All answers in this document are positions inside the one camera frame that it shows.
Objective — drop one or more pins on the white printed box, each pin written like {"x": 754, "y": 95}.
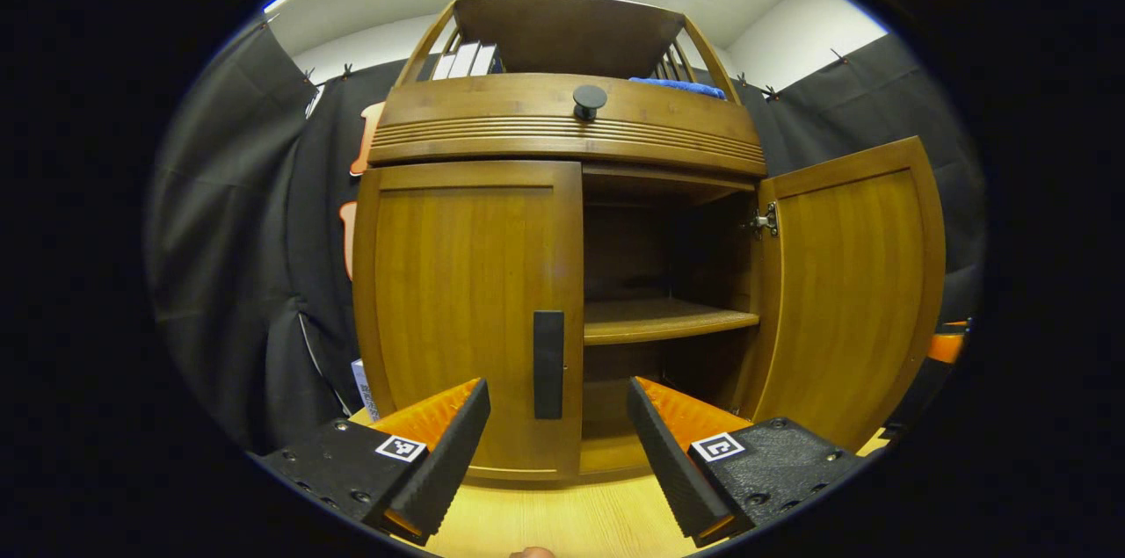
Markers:
{"x": 365, "y": 389}

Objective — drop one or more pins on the wooden double-door shoe cabinet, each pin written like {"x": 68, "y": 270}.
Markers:
{"x": 562, "y": 31}

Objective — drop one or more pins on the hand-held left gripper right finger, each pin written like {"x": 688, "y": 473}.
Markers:
{"x": 672, "y": 470}

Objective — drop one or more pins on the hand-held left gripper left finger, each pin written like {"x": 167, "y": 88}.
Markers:
{"x": 444, "y": 470}

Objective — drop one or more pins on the black round drawer knob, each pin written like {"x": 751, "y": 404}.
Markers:
{"x": 589, "y": 99}

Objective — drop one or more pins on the folded blue towel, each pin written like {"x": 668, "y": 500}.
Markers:
{"x": 677, "y": 87}

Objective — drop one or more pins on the metal door hinge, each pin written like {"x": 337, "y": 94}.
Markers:
{"x": 763, "y": 221}

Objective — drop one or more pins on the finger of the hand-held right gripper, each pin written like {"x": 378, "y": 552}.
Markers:
{"x": 946, "y": 347}

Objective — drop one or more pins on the wooden cabinet drawer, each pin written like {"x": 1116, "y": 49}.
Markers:
{"x": 492, "y": 105}

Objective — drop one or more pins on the wooden shoe cabinet door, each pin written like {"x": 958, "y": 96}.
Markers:
{"x": 844, "y": 294}
{"x": 457, "y": 294}

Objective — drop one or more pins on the wooden cabinet shelf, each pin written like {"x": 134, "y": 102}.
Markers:
{"x": 650, "y": 321}

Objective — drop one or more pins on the white book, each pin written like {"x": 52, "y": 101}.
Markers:
{"x": 483, "y": 60}
{"x": 463, "y": 61}

